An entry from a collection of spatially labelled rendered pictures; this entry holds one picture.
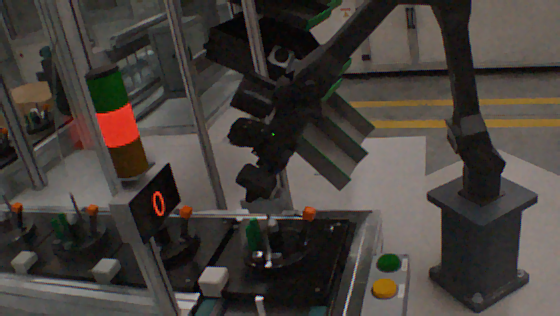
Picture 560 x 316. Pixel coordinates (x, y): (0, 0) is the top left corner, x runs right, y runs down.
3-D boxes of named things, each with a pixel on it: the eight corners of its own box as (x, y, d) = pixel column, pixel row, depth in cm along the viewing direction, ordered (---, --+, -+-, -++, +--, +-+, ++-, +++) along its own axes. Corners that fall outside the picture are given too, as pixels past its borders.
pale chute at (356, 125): (365, 137, 132) (375, 127, 129) (350, 160, 122) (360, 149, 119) (287, 68, 133) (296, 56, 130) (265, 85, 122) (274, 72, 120)
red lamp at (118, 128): (145, 131, 70) (136, 99, 68) (127, 146, 66) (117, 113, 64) (118, 132, 72) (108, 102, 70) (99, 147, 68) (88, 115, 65)
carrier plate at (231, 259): (350, 226, 103) (349, 218, 102) (327, 306, 83) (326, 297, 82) (244, 224, 111) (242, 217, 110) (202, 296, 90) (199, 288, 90)
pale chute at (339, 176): (357, 163, 119) (369, 152, 117) (339, 191, 109) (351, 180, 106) (271, 87, 120) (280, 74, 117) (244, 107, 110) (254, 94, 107)
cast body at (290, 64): (300, 66, 108) (300, 50, 101) (292, 83, 107) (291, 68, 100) (266, 53, 109) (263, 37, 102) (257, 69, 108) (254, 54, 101)
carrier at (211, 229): (238, 224, 111) (225, 176, 106) (195, 296, 91) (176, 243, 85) (149, 222, 119) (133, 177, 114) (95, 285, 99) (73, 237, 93)
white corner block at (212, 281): (232, 283, 93) (227, 266, 91) (224, 299, 89) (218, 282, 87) (210, 281, 94) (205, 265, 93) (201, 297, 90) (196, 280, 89)
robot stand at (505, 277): (530, 281, 90) (539, 194, 81) (476, 314, 85) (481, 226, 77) (478, 247, 102) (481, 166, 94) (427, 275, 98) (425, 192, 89)
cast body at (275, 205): (288, 201, 92) (281, 168, 89) (281, 214, 88) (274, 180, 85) (246, 201, 95) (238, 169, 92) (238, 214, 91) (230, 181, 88)
